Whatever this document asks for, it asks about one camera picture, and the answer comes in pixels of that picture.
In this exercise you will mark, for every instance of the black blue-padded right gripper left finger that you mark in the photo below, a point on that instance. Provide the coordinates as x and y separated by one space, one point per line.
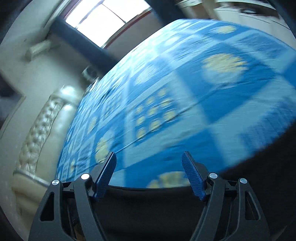
52 220

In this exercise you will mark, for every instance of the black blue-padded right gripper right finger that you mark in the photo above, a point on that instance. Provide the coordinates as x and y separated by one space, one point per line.
232 210

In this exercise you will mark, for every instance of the black pants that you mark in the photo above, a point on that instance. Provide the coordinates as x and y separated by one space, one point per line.
148 214

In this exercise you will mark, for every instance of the cream tufted leather headboard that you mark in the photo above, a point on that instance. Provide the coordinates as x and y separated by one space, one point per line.
37 163

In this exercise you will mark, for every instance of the blue patterned bed sheet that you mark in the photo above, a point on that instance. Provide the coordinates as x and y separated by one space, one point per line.
218 90

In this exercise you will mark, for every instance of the small white fan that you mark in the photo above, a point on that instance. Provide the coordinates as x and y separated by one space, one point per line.
89 73

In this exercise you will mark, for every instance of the dark blue curtain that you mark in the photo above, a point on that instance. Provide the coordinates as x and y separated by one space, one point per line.
98 57

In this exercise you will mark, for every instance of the bright window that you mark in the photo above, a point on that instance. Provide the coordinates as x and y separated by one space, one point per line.
100 20

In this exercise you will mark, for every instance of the white cabinet furniture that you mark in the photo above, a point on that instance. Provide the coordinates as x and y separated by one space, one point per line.
241 12

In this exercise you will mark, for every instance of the white wall air conditioner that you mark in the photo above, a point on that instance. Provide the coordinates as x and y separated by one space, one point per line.
36 50

